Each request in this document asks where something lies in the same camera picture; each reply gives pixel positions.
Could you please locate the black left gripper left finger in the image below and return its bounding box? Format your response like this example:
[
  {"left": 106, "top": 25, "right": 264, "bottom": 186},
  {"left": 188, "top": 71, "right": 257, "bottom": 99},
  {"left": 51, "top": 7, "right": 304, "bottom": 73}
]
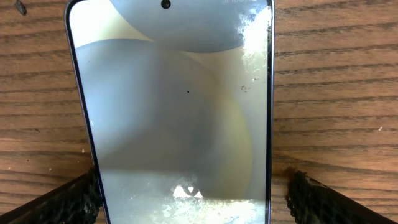
[{"left": 1, "top": 169, "right": 103, "bottom": 224}]

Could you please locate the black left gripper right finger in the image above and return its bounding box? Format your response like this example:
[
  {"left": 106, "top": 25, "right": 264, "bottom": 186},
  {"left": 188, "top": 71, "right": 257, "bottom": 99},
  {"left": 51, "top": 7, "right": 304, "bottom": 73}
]
[{"left": 286, "top": 170, "right": 397, "bottom": 224}]

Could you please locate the blue Galaxy smartphone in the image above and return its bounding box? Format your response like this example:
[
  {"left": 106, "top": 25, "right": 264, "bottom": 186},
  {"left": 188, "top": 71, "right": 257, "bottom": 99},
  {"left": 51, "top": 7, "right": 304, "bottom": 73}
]
[{"left": 65, "top": 0, "right": 274, "bottom": 224}]

